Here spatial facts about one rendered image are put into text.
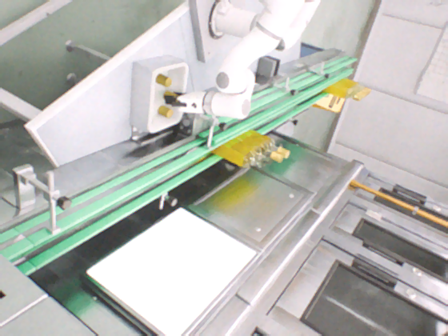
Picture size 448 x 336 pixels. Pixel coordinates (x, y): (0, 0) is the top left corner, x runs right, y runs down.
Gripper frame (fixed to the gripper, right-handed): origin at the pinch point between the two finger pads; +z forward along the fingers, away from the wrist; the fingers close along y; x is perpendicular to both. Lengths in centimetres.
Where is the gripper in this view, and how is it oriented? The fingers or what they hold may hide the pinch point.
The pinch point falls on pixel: (174, 98)
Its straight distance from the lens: 133.5
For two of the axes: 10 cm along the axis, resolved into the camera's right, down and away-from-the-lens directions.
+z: -8.3, -1.7, 5.3
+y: 5.6, -3.6, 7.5
